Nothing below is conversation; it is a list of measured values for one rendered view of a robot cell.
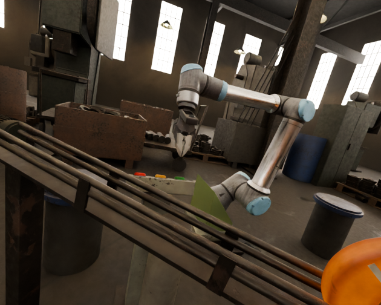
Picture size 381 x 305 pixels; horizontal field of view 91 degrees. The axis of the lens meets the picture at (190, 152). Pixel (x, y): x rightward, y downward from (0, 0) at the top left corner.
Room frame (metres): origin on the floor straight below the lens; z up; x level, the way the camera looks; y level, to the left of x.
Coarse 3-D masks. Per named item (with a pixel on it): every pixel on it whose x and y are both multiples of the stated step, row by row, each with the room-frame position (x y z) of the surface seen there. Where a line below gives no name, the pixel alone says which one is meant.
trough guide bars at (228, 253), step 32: (32, 128) 0.41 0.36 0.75; (32, 160) 0.31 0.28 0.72; (96, 160) 0.35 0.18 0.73; (96, 192) 0.28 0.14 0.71; (160, 192) 0.31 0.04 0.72; (192, 224) 0.29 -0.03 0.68; (224, 224) 0.27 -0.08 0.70; (224, 256) 0.21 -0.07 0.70; (256, 256) 0.25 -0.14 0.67; (288, 256) 0.25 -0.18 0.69; (256, 288) 0.20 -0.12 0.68; (288, 288) 0.19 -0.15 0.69; (320, 288) 0.23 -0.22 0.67
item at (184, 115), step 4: (180, 112) 0.76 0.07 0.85; (184, 112) 0.73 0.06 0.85; (188, 112) 0.75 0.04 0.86; (184, 116) 0.69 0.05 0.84; (188, 116) 0.68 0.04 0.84; (192, 116) 0.68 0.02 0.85; (184, 120) 0.69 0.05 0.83; (188, 120) 0.67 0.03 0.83; (192, 120) 0.67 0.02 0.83; (196, 120) 0.68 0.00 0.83; (188, 124) 0.69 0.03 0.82; (192, 124) 0.68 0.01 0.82; (196, 124) 0.68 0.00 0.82
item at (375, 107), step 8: (352, 96) 7.21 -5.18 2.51; (360, 96) 7.00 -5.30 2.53; (368, 96) 7.05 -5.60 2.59; (352, 104) 7.03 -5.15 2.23; (360, 104) 6.73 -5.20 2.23; (368, 104) 6.55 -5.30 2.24; (376, 104) 6.96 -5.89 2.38; (376, 112) 6.61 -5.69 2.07; (376, 120) 6.74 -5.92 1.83; (368, 128) 6.88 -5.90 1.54; (376, 128) 6.78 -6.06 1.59; (360, 152) 6.58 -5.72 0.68; (352, 168) 6.57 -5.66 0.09
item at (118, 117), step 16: (64, 112) 1.88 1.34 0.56; (80, 112) 1.94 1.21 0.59; (96, 112) 2.01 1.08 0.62; (112, 112) 2.33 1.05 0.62; (64, 128) 1.88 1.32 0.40; (80, 128) 1.94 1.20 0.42; (96, 128) 2.01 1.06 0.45; (112, 128) 2.08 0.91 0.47; (128, 128) 2.15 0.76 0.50; (144, 128) 2.22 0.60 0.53; (80, 144) 1.95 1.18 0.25; (96, 144) 2.01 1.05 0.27; (112, 144) 2.08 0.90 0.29; (128, 144) 2.16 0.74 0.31; (64, 160) 1.90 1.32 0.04; (128, 160) 2.18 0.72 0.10
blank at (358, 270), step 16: (368, 240) 0.21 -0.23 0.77; (336, 256) 0.21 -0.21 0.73; (352, 256) 0.20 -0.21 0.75; (368, 256) 0.19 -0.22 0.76; (336, 272) 0.20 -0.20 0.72; (352, 272) 0.19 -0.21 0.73; (368, 272) 0.18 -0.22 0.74; (336, 288) 0.19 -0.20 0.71; (352, 288) 0.18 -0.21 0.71; (368, 288) 0.18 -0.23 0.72; (336, 304) 0.19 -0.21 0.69; (352, 304) 0.18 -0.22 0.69; (368, 304) 0.18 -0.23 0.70
